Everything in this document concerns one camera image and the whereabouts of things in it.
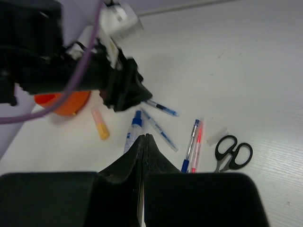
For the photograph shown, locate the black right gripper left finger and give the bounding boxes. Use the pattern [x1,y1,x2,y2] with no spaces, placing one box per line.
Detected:
[99,135,145,227]

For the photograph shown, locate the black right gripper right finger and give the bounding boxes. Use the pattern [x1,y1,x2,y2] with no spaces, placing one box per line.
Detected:
[143,134,182,227]

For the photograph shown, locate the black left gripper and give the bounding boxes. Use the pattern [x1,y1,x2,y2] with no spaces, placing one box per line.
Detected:
[75,42,152,112]

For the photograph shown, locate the dark blue gel pen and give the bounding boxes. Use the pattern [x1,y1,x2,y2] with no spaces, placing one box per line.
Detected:
[145,100,179,117]

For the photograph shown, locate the clear spray bottle blue cap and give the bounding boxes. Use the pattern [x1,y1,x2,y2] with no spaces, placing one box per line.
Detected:
[123,110,143,154]

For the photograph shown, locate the blue ballpoint pen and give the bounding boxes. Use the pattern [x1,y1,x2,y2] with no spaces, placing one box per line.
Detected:
[181,119,200,173]

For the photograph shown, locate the clear blue gel pen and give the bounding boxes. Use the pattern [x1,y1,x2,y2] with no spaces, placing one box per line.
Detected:
[140,107,178,152]

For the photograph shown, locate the orange round organizer container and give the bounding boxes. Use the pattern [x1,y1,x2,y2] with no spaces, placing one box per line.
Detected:
[33,89,92,116]

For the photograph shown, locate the yellow pink glue stick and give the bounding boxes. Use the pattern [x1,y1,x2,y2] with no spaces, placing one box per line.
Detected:
[91,107,110,140]

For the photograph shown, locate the red gel pen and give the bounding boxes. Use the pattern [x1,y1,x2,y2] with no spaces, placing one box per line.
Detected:
[190,118,204,173]

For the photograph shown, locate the clear scissors blade cover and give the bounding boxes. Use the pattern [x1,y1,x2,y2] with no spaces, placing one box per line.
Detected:
[206,127,229,147]

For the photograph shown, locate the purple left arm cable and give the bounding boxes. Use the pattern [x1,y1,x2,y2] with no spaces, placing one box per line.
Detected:
[0,0,105,125]

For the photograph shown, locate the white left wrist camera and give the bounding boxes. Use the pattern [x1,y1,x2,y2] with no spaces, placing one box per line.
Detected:
[99,3,143,43]

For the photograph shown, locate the black handled scissors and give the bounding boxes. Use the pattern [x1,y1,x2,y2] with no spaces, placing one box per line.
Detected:
[214,135,253,173]

